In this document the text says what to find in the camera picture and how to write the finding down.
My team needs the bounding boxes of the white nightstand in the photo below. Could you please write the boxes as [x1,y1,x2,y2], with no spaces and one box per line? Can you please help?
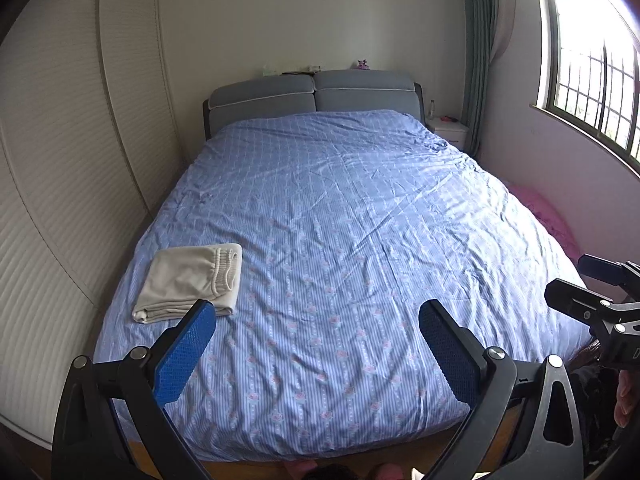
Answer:
[433,116,472,152]

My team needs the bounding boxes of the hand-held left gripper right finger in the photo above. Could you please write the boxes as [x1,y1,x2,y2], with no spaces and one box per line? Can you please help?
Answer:
[418,299,587,480]

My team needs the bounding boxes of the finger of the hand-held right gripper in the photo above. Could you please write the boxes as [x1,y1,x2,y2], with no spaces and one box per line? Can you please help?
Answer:
[578,254,640,292]
[544,277,640,343]

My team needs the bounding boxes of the barred window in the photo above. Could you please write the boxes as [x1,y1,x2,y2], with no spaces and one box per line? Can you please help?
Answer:
[532,0,640,178]

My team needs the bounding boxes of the pink cloth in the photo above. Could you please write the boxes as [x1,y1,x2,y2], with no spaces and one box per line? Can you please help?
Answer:
[502,180,583,267]

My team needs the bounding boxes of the grey-green curtain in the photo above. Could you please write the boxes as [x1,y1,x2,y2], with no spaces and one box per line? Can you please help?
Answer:
[459,0,518,158]

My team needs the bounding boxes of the white louvred wardrobe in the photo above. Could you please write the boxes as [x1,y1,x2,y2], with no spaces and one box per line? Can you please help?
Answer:
[0,0,183,448]

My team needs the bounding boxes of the grey padded headboard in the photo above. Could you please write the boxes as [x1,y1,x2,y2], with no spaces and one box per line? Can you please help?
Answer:
[202,69,427,142]

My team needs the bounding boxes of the person's right hand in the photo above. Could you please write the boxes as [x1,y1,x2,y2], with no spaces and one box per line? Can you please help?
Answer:
[614,374,640,429]

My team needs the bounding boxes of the cream pants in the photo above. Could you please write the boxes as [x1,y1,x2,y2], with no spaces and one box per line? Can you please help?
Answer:
[132,243,244,325]

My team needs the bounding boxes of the bed with blue duvet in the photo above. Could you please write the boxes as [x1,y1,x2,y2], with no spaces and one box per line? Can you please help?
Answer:
[94,109,588,463]

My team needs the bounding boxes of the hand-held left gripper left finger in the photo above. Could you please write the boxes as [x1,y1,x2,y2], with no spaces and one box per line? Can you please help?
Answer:
[51,299,218,480]

